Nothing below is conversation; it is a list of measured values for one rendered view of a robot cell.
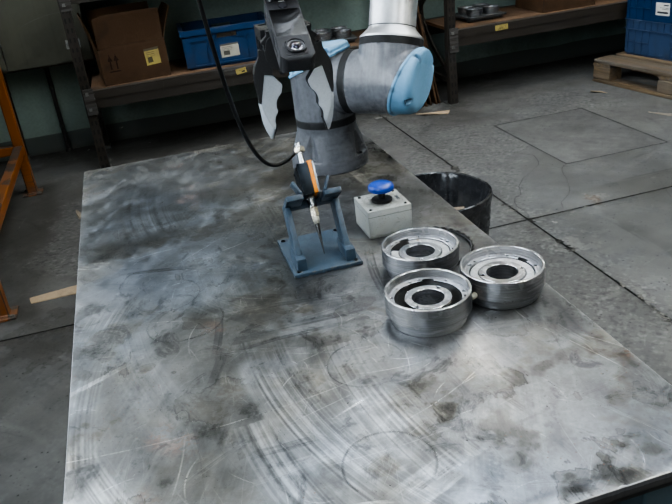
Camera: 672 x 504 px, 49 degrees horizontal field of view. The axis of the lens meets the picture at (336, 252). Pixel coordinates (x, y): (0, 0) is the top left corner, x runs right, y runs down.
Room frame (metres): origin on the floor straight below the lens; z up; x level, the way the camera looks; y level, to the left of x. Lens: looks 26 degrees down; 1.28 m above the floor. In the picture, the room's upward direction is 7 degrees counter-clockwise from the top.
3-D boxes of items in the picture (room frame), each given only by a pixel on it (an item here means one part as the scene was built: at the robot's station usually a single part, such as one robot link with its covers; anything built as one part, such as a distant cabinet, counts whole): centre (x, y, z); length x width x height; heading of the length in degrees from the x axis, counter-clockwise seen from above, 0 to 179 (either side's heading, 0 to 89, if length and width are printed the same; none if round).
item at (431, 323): (0.77, -0.10, 0.82); 0.10 x 0.10 x 0.04
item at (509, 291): (0.81, -0.21, 0.82); 0.10 x 0.10 x 0.04
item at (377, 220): (1.06, -0.08, 0.82); 0.08 x 0.07 x 0.05; 13
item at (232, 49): (4.48, 0.50, 0.56); 0.52 x 0.38 x 0.22; 100
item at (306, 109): (1.39, -0.02, 0.97); 0.13 x 0.12 x 0.14; 61
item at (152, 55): (4.33, 1.02, 0.64); 0.49 x 0.40 x 0.37; 108
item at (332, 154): (1.39, -0.01, 0.85); 0.15 x 0.15 x 0.10
